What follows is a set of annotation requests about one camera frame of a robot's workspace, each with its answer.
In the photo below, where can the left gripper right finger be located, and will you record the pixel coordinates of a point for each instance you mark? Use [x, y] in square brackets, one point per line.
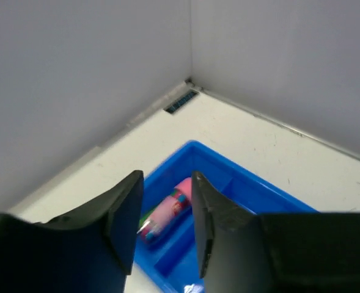
[275, 252]

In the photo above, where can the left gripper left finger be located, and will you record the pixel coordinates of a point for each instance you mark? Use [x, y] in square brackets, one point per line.
[88, 249]

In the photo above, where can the pink glue stick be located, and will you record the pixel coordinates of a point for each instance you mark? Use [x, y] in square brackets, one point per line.
[157, 222]

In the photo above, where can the blue compartment tray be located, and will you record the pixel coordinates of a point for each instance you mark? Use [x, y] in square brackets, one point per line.
[172, 260]

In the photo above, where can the right corner label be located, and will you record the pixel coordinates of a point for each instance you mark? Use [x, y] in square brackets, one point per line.
[180, 102]

